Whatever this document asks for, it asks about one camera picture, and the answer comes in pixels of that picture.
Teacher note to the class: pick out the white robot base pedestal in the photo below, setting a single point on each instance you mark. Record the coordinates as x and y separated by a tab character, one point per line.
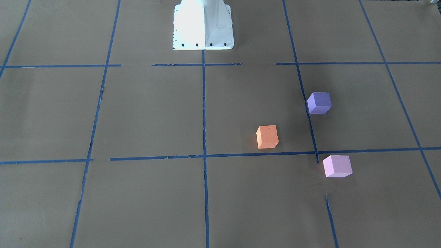
202	25

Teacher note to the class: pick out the pink foam cube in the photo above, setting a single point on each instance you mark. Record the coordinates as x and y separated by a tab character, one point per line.
337	166

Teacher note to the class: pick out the purple foam cube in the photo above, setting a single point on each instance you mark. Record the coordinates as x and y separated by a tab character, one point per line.
319	103

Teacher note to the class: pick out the orange foam cube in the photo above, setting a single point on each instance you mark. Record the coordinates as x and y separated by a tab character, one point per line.
267	137

